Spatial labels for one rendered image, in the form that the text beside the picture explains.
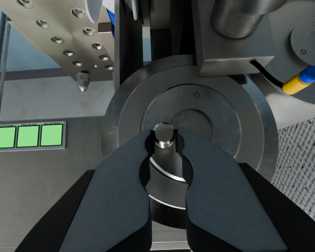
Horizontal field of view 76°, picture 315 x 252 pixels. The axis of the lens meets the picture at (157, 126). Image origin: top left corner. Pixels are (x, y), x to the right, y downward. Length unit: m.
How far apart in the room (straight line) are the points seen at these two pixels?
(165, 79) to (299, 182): 0.27
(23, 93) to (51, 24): 2.61
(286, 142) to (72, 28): 0.41
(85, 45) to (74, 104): 2.18
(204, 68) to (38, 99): 2.76
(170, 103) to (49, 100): 2.67
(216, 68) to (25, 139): 0.52
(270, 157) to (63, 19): 0.36
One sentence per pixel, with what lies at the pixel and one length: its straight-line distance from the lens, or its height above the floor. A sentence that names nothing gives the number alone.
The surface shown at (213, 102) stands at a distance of 0.16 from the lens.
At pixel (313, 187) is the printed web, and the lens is 0.35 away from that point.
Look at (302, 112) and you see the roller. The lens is 0.22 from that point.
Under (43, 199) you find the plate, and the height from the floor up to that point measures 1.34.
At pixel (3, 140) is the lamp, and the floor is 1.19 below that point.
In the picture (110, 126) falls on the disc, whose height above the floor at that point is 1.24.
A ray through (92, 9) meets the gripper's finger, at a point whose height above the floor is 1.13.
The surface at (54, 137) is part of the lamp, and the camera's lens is 0.56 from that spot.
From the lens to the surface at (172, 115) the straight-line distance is 0.15.
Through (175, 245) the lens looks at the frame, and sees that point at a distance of 0.52.
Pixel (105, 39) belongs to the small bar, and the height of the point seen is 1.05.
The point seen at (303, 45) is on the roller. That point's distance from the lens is 0.23.
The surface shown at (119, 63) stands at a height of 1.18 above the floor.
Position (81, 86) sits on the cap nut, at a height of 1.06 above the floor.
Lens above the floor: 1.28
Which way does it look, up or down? 12 degrees down
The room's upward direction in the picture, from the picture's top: 177 degrees clockwise
